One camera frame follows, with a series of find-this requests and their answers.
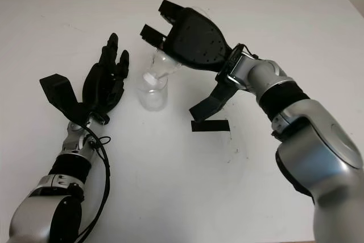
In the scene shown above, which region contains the clear water bottle red label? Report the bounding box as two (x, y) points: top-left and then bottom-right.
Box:
(143, 5), (214, 86)

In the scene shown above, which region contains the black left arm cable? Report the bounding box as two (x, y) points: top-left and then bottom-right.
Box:
(76, 125), (113, 243)

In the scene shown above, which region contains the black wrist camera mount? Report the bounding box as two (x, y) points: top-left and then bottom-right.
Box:
(189, 72), (239, 121)
(39, 74), (92, 126)

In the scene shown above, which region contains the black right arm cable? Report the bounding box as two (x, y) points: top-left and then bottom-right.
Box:
(235, 43), (260, 60)

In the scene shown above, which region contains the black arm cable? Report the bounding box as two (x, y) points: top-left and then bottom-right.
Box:
(235, 43), (260, 60)
(76, 125), (113, 243)

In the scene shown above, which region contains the clear plastic cup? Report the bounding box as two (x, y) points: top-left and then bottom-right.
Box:
(136, 73), (169, 112)

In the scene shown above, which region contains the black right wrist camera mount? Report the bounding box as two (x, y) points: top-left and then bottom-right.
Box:
(189, 72), (239, 121)

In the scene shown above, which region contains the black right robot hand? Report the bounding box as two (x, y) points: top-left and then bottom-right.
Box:
(139, 0), (237, 73)

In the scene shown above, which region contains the black tape strip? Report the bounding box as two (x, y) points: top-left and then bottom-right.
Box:
(191, 120), (230, 133)

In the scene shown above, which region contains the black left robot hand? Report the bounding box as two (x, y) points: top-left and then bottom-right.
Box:
(82, 32), (130, 126)

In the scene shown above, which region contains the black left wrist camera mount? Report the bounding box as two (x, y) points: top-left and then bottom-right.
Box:
(39, 74), (92, 126)

